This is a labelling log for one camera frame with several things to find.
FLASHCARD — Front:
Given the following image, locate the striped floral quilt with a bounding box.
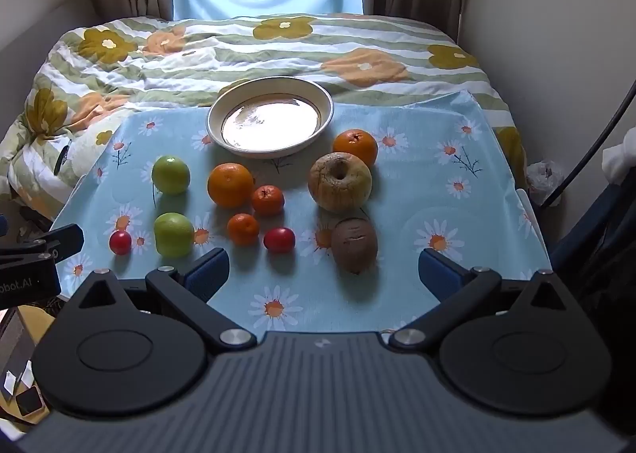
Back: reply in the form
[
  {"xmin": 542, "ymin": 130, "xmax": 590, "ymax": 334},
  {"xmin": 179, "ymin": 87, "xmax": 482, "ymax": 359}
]
[{"xmin": 0, "ymin": 13, "xmax": 527, "ymax": 225}]

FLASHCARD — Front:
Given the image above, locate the brown wrinkled fruit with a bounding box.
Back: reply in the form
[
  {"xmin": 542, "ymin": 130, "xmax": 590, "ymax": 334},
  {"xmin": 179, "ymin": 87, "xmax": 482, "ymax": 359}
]
[{"xmin": 331, "ymin": 217, "xmax": 378, "ymax": 275}]

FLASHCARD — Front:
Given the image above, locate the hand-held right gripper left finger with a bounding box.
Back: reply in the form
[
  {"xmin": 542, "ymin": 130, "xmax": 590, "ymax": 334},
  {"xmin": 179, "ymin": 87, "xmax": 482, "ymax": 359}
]
[{"xmin": 64, "ymin": 248, "xmax": 259, "ymax": 353}]

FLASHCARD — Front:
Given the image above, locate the blue daisy print tablecloth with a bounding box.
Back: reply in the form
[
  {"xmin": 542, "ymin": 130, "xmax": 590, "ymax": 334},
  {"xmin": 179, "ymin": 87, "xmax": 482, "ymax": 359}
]
[{"xmin": 50, "ymin": 90, "xmax": 552, "ymax": 335}]

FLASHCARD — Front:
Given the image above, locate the red cherry tomato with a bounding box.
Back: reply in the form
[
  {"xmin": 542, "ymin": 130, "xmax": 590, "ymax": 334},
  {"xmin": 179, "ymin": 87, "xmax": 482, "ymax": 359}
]
[
  {"xmin": 263, "ymin": 227, "xmax": 296, "ymax": 253},
  {"xmin": 109, "ymin": 230, "xmax": 133, "ymax": 256}
]

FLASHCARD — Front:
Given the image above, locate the grey flat object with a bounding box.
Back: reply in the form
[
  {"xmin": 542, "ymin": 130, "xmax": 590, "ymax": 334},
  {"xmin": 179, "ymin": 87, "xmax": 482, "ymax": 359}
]
[{"xmin": 0, "ymin": 306, "xmax": 39, "ymax": 377}]

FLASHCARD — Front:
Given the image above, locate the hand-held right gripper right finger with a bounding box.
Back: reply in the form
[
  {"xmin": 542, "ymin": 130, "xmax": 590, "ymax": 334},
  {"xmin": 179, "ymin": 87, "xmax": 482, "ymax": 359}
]
[{"xmin": 388, "ymin": 248, "xmax": 584, "ymax": 352}]

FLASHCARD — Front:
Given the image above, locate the white ceramic bowl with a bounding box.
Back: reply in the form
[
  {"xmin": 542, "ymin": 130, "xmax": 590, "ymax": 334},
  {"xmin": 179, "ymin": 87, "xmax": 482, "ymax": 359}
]
[{"xmin": 206, "ymin": 77, "xmax": 335, "ymax": 159}]

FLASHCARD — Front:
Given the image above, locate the green apple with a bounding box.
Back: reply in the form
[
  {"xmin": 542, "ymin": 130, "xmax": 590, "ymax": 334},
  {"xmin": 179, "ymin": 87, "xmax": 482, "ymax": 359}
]
[
  {"xmin": 153, "ymin": 213, "xmax": 196, "ymax": 257},
  {"xmin": 151, "ymin": 156, "xmax": 191, "ymax": 196}
]

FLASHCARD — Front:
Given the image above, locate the large orange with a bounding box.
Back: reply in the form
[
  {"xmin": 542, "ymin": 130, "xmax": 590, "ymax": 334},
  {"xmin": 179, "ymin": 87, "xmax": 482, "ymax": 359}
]
[
  {"xmin": 207, "ymin": 162, "xmax": 255, "ymax": 208},
  {"xmin": 332, "ymin": 129, "xmax": 379, "ymax": 168}
]

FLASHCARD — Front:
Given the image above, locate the black cable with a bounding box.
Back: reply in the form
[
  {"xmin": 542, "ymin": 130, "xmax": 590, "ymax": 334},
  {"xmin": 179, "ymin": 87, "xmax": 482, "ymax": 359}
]
[{"xmin": 541, "ymin": 80, "xmax": 636, "ymax": 208}]

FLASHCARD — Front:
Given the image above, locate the white cloth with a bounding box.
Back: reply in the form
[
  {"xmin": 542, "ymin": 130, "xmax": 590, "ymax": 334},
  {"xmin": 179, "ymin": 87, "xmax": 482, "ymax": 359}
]
[{"xmin": 602, "ymin": 128, "xmax": 636, "ymax": 186}]

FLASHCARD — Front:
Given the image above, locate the dark blue fabric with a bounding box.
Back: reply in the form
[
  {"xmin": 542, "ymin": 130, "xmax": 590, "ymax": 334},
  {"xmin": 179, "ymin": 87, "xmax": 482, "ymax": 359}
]
[{"xmin": 547, "ymin": 180, "xmax": 636, "ymax": 434}]

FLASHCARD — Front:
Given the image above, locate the clear plastic bag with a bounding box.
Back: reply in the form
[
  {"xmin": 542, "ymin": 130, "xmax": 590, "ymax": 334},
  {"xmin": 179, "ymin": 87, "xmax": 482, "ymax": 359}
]
[{"xmin": 525, "ymin": 160, "xmax": 564, "ymax": 208}]

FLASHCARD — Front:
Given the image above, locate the wrinkled yellow apple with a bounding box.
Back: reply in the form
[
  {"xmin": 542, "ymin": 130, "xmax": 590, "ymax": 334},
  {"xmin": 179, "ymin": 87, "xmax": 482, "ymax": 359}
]
[{"xmin": 307, "ymin": 152, "xmax": 373, "ymax": 213}]

